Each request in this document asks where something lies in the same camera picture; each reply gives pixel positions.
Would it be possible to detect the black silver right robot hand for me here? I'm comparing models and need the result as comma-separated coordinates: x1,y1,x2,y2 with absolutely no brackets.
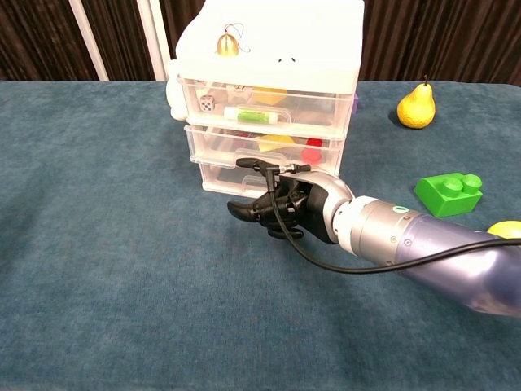
226,157,355,245

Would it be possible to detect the clear drawer with red stamp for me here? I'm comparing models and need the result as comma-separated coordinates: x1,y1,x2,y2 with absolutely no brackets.
184,124,345,172

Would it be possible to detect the clear drawer with pink toy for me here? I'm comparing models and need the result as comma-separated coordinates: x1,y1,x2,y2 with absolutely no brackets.
197,160,341,196

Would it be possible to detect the white plastic drawer cabinet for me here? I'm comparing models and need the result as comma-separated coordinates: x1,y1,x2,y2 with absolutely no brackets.
174,0,366,196

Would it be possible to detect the red plastic stamp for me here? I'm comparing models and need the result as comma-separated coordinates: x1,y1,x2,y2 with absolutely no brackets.
300,138,325,163

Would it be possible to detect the green white glue stick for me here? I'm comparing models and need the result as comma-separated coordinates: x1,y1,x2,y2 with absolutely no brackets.
223,106,280,125

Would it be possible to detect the yellow toy piece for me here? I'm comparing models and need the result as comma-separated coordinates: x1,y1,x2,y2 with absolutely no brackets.
252,86,288,105

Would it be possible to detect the green building block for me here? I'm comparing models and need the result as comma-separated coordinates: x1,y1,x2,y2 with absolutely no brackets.
414,172,484,218

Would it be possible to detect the yellow toy pear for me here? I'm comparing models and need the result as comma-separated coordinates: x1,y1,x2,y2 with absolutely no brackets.
396,74,436,130

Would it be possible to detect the white fishing game toy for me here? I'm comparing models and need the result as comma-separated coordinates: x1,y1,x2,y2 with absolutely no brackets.
165,60,189,121

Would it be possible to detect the small gold bell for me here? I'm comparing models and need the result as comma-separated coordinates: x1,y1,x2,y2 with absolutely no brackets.
215,23,252,57

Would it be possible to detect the yellow toy banana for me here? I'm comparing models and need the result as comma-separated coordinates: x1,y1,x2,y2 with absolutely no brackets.
487,219,521,239

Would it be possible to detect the teal table cloth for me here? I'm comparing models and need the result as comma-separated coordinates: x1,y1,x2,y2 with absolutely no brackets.
0,80,521,391

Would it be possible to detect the black pleated curtain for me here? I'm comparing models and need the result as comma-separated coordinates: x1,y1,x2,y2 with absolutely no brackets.
0,0,521,86

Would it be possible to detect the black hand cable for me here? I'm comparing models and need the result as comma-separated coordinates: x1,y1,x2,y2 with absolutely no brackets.
260,161,521,275

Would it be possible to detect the double white frame post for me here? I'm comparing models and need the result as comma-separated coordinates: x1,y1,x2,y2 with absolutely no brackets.
136,0,172,81

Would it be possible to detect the single white frame post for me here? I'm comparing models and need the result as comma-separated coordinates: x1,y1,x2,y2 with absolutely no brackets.
68,0,110,81

